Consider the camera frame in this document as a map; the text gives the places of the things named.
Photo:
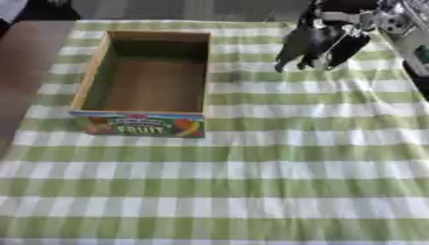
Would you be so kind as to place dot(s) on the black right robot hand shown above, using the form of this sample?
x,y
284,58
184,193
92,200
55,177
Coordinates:
x,y
321,38

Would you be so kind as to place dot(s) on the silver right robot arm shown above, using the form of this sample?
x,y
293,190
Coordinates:
x,y
405,28

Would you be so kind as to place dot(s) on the open wooden box printed front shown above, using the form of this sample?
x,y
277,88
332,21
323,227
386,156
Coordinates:
x,y
151,89

